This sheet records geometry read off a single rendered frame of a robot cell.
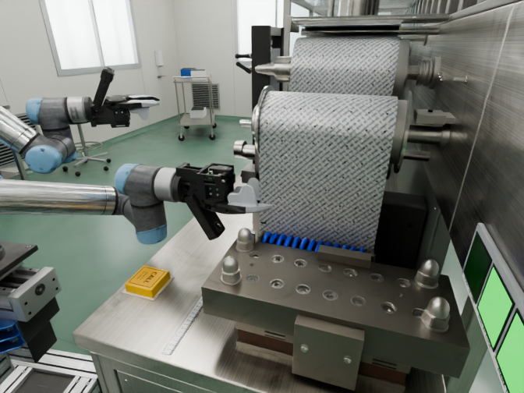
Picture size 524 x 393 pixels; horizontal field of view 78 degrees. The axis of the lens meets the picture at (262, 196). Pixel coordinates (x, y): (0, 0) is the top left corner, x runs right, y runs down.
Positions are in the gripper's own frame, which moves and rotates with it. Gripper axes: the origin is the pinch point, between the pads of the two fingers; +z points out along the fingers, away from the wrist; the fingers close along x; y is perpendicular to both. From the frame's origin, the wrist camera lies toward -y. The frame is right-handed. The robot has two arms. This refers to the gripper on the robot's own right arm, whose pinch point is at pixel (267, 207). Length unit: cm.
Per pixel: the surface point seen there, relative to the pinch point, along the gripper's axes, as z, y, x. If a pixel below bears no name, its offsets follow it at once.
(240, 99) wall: -226, -70, 556
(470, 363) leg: 51, -43, 13
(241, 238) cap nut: -2.6, -3.2, -8.3
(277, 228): 2.5, -4.4, -0.2
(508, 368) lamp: 30.4, 8.2, -35.4
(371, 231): 21.0, -1.8, -0.2
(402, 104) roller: 22.8, 21.4, 4.2
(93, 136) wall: -356, -93, 307
